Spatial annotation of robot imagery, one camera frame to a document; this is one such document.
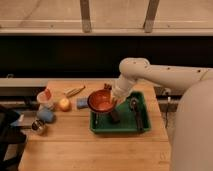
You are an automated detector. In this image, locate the blue sponge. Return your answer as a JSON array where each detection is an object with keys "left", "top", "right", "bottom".
[{"left": 76, "top": 98, "right": 88, "bottom": 109}]

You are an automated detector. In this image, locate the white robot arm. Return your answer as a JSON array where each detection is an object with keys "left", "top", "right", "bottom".
[{"left": 112, "top": 58, "right": 213, "bottom": 171}]

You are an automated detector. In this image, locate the dark brown rectangular block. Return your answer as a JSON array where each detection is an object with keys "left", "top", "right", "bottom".
[{"left": 110, "top": 111, "right": 120, "bottom": 123}]

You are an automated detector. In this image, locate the black handled tool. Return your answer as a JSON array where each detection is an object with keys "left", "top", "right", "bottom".
[{"left": 130, "top": 98, "right": 144, "bottom": 132}]

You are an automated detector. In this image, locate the blue cup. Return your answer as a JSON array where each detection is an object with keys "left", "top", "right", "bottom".
[{"left": 37, "top": 108, "right": 55, "bottom": 123}]

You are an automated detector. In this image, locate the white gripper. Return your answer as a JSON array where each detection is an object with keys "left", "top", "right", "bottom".
[{"left": 110, "top": 75, "right": 137, "bottom": 104}]

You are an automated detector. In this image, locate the small red brown object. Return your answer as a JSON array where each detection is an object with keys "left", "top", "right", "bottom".
[{"left": 104, "top": 83, "right": 112, "bottom": 90}]

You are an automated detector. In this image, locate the small metal cup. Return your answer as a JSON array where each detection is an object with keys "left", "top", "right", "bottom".
[{"left": 31, "top": 120, "right": 46, "bottom": 135}]

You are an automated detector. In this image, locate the yellow apple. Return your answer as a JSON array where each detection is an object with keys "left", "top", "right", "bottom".
[{"left": 58, "top": 98, "right": 71, "bottom": 112}]

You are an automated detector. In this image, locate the green plastic tray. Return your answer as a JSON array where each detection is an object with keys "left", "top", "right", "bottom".
[{"left": 90, "top": 91, "right": 151, "bottom": 134}]

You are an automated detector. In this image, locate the red bowl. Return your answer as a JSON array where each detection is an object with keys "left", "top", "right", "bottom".
[{"left": 87, "top": 89, "right": 116, "bottom": 111}]

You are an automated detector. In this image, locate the purple bowl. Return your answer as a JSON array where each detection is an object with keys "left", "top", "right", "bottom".
[{"left": 91, "top": 109, "right": 112, "bottom": 114}]

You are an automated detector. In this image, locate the metal fork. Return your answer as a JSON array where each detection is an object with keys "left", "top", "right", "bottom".
[{"left": 95, "top": 113, "right": 99, "bottom": 126}]

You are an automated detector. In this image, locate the black chair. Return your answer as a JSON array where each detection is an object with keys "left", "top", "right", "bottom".
[{"left": 0, "top": 105, "right": 26, "bottom": 171}]

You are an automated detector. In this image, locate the wooden utensil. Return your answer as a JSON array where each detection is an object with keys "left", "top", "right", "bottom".
[{"left": 64, "top": 86, "right": 85, "bottom": 97}]

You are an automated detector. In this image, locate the white cup with red item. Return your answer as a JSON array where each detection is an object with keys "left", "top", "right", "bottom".
[{"left": 37, "top": 89, "right": 54, "bottom": 109}]

